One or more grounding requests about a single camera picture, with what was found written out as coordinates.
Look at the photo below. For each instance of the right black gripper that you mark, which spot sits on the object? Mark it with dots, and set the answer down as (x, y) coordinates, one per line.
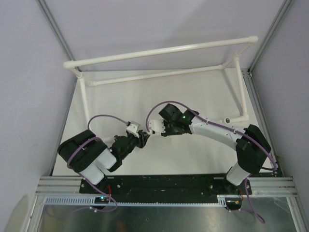
(167, 132)

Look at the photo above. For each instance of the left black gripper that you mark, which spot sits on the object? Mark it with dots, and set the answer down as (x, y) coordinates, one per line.
(142, 139)

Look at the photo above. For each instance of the white PVC pipe frame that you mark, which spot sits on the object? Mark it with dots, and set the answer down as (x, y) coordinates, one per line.
(218, 92)

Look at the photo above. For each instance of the white faucet with chrome knob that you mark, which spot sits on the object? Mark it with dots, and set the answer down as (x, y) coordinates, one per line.
(156, 127)

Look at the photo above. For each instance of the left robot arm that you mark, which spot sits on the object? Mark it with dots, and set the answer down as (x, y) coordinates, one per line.
(87, 155)

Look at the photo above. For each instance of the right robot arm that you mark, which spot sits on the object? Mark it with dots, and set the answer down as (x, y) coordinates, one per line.
(252, 148)

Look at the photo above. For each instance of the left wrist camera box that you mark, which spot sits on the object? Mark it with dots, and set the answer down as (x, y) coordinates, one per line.
(133, 128)

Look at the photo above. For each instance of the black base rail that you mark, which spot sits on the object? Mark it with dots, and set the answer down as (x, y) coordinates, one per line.
(180, 188)

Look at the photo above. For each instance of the aluminium table frame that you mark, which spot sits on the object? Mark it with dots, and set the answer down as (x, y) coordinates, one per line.
(273, 206)

